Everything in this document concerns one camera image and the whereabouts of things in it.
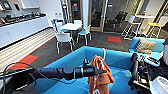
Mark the orange hoodie with white print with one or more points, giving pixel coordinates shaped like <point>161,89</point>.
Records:
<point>104,80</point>

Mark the white clothes hanger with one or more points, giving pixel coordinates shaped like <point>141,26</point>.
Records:
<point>104,53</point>

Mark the large blue sofa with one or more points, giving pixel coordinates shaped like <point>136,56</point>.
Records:
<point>113,63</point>

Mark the black equipment cart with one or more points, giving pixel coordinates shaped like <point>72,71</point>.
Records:
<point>136,73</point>

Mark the white chair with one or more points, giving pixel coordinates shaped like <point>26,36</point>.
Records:
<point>77,22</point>
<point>65,37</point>
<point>57,25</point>
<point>85,33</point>

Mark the small blue sofa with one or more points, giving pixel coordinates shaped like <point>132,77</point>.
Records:
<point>133,45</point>

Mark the white square table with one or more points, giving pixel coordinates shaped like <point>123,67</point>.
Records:
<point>70,26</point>

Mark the patterned grey cushion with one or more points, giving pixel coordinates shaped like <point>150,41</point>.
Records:
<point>146,46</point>

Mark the black and white controller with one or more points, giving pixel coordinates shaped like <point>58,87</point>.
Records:
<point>152,61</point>

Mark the dark office chair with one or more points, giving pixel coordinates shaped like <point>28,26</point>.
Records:
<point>120,18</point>

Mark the wood framed glass door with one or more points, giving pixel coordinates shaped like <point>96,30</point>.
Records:
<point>98,15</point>

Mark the white bar stool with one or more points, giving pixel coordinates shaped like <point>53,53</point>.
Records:
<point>130,21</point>

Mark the dark glass door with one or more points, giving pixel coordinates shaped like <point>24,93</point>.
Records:
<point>75,13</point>

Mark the white box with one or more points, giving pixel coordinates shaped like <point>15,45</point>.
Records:
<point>160,86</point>

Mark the red door sign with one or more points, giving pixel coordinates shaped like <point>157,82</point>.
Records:
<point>75,5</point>

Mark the white high table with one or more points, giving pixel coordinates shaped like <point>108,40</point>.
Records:
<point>145,16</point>

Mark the yellow bar stool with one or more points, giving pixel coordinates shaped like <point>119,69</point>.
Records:
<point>156,24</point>

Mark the white kitchen counter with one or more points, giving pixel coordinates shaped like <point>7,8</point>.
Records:
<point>20,31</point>

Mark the white wall plate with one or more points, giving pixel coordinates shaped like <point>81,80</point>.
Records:
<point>56,15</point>
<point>59,15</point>

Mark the white wall cabinet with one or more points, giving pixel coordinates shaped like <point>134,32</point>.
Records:
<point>30,4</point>

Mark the dark wall dispenser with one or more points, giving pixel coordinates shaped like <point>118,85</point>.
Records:
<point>17,6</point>

